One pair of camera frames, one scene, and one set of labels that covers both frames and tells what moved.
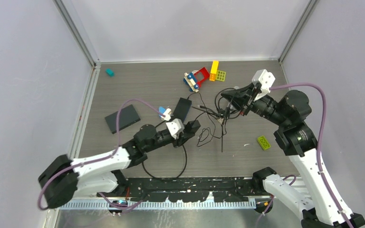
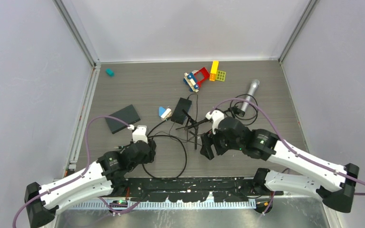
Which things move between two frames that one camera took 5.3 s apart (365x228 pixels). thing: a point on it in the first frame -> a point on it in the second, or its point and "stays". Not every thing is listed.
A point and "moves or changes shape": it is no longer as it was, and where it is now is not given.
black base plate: x=224 y=189 stays
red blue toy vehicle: x=193 y=79 stays
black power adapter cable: x=213 y=121 moves or changes shape
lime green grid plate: x=221 y=75 stays
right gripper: x=242 y=95 -> x=207 y=139
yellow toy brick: x=214 y=71 stays
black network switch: x=182 y=109 stays
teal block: x=110 y=72 stays
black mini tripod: x=220 y=118 moves or changes shape
